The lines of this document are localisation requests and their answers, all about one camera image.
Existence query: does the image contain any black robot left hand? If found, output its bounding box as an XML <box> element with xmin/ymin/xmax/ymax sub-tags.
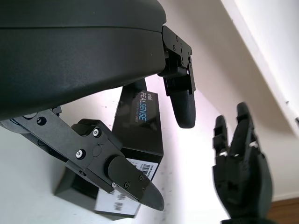
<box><xmin>0</xmin><ymin>0</ymin><xmax>197</xmax><ymax>212</ymax></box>

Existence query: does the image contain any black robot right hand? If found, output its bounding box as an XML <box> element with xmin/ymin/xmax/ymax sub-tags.
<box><xmin>211</xmin><ymin>101</ymin><xmax>277</xmax><ymax>224</ymax></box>

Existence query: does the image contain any black RealSense box lid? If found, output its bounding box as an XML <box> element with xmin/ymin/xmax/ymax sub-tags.
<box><xmin>94</xmin><ymin>78</ymin><xmax>164</xmax><ymax>221</ymax></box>

